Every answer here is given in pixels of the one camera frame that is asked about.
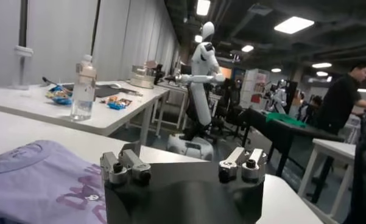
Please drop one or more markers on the yellow snack packet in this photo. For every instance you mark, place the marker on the yellow snack packet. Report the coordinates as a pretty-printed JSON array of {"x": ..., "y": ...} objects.
[{"x": 112, "y": 99}]

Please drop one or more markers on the ceiling light panel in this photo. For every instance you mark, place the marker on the ceiling light panel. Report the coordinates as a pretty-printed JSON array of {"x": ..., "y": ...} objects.
[
  {"x": 322, "y": 74},
  {"x": 203, "y": 7},
  {"x": 276, "y": 70},
  {"x": 293, "y": 25},
  {"x": 247, "y": 48},
  {"x": 321, "y": 65}
]

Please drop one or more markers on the white humanoid robot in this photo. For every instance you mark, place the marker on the white humanoid robot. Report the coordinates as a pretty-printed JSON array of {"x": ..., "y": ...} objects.
[{"x": 201, "y": 100}]

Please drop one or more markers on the white side table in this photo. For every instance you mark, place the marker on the white side table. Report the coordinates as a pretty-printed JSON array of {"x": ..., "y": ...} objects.
[{"x": 335, "y": 147}]

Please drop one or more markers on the standing person black shirt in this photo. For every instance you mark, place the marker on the standing person black shirt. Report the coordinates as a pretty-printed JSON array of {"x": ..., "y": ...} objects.
[{"x": 338, "y": 100}]

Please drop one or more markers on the dark snack packet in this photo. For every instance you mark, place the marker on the dark snack packet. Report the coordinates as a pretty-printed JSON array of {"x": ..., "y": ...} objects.
[{"x": 126, "y": 102}]

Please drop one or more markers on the clear bottle white cap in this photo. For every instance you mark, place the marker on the clear bottle white cap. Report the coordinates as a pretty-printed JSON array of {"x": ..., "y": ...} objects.
[{"x": 83, "y": 91}]

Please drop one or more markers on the white desk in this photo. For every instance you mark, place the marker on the white desk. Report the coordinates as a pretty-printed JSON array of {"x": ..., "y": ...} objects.
[{"x": 115, "y": 118}]

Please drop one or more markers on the white shelf red boxes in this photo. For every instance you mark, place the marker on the white shelf red boxes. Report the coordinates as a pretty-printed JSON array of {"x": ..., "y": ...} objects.
[{"x": 257, "y": 88}]

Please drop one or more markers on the green cloth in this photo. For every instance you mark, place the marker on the green cloth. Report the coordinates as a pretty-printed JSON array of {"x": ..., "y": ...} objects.
[{"x": 283, "y": 119}]

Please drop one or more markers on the small white robot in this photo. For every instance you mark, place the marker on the small white robot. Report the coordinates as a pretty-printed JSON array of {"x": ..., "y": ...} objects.
[{"x": 279, "y": 95}]

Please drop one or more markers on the black table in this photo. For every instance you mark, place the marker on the black table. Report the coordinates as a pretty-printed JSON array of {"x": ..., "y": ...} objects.
[{"x": 292, "y": 131}]

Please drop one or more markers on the steel steamer pot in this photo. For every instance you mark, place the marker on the steel steamer pot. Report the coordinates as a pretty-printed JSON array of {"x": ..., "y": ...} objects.
[{"x": 141, "y": 79}]

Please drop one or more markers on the black mouse pad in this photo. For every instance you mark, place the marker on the black mouse pad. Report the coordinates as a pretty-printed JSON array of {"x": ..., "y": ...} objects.
[{"x": 105, "y": 91}]

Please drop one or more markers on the purple t-shirt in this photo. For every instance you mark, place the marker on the purple t-shirt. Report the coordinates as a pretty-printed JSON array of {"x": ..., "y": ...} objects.
[{"x": 33, "y": 182}]

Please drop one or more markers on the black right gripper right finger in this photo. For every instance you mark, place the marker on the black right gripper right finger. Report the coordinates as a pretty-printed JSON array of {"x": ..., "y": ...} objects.
[{"x": 246, "y": 164}]

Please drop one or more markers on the blue snack packet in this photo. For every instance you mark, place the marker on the blue snack packet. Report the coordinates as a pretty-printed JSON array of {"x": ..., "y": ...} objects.
[
  {"x": 62, "y": 100},
  {"x": 116, "y": 106}
]

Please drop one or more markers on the clear tumbler white lid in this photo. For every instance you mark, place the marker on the clear tumbler white lid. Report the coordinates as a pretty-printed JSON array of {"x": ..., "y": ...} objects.
[{"x": 23, "y": 70}]

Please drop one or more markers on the white computer mouse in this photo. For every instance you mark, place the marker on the white computer mouse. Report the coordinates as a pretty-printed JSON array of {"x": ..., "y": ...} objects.
[{"x": 115, "y": 86}]

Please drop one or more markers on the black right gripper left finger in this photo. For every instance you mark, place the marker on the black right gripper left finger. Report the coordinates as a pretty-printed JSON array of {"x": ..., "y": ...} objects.
[{"x": 125, "y": 165}]

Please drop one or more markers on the black office chair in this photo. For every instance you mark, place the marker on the black office chair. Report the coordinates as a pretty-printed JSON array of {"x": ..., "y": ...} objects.
[{"x": 231, "y": 103}]

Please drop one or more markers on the seated person dark hair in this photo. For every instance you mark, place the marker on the seated person dark hair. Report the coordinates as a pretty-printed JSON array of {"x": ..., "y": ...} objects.
[{"x": 315, "y": 105}]

